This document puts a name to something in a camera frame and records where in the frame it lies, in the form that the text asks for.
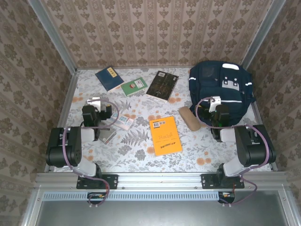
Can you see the grey metal case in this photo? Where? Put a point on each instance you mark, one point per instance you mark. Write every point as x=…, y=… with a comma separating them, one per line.
x=108, y=136

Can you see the tan glasses case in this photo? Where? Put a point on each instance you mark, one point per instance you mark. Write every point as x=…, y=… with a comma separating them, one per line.
x=189, y=118

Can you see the white light-blue booklet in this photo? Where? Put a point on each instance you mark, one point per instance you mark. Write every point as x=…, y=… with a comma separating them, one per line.
x=124, y=122

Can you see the navy blue backpack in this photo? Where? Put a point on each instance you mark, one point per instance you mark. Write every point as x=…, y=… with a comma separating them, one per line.
x=211, y=80

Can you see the dark blue book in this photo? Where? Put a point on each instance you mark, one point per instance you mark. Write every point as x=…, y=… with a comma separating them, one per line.
x=108, y=78

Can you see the green book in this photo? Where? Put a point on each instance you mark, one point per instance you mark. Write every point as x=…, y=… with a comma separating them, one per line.
x=134, y=87

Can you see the orange book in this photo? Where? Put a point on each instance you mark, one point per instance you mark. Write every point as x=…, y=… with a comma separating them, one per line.
x=165, y=136

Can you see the black book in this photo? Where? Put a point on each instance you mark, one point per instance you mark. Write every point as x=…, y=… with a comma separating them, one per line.
x=162, y=86

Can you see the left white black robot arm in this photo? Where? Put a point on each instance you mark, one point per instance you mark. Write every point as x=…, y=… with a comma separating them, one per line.
x=73, y=146

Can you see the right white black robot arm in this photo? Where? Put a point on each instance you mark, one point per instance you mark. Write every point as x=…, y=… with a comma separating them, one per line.
x=249, y=150

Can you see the grey sheet metal panel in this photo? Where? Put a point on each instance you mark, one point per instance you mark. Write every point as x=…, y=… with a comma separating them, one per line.
x=152, y=214

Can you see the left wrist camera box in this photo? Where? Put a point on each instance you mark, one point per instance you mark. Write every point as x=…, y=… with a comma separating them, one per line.
x=94, y=102

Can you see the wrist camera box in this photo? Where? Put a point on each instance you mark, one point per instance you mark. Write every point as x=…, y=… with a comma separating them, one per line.
x=94, y=102
x=215, y=102

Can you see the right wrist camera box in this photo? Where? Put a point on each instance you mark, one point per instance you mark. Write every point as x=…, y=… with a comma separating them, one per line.
x=215, y=102

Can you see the aluminium table side rail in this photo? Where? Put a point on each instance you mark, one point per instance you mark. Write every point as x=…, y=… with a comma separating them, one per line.
x=68, y=94
x=258, y=115

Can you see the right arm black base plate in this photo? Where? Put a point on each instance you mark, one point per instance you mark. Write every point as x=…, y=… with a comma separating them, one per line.
x=205, y=181

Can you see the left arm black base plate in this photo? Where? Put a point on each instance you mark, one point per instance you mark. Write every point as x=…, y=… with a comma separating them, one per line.
x=113, y=181

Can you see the thin aluminium table end rail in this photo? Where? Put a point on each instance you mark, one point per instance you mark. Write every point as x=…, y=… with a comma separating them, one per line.
x=164, y=68

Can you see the aluminium frame post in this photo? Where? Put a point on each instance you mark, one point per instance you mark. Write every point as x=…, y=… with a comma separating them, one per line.
x=261, y=35
x=51, y=35

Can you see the long aluminium mounting rail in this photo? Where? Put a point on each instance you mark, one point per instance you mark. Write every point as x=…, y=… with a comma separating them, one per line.
x=160, y=180

